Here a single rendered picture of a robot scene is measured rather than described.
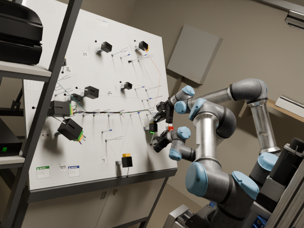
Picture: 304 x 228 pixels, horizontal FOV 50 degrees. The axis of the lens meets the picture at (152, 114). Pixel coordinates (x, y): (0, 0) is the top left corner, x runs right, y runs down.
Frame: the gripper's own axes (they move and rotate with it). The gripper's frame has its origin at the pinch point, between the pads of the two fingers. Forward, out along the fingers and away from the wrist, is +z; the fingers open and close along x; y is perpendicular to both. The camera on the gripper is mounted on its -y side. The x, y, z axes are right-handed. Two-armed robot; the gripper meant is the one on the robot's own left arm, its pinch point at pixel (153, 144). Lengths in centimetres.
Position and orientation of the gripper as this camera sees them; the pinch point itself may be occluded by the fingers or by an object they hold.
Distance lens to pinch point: 214.7
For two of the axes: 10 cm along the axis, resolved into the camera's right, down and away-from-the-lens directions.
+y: 6.2, -5.9, 5.2
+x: -6.2, -7.7, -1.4
